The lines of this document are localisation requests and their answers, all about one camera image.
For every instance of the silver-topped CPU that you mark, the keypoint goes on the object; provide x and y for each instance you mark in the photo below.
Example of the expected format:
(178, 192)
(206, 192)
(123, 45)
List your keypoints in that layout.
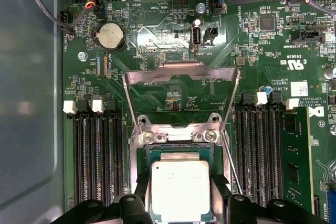
(181, 187)

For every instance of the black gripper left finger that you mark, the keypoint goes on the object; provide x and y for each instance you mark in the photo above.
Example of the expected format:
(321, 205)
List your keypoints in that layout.
(132, 208)

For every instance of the short black expansion slot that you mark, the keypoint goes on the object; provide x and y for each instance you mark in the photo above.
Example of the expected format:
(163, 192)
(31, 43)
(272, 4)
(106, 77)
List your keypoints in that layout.
(316, 205)

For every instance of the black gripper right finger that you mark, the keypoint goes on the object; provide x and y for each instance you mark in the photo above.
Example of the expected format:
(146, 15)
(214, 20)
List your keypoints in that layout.
(240, 209)

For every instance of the silver coin battery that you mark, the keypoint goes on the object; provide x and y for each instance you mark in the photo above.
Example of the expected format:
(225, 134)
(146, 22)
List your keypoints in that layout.
(110, 36)

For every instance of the metal socket cover frame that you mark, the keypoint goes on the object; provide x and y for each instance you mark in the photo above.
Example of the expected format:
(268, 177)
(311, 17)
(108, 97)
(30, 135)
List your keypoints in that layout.
(183, 68)

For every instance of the green motherboard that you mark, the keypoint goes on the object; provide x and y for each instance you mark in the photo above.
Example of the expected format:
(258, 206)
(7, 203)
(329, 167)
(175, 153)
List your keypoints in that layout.
(262, 77)

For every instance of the blue expansion slot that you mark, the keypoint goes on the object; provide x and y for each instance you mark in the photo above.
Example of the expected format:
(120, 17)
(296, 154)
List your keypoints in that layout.
(332, 203)

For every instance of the RAM slot with black clips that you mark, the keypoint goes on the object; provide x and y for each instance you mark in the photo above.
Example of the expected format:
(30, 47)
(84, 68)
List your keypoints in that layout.
(241, 142)
(88, 155)
(116, 155)
(272, 155)

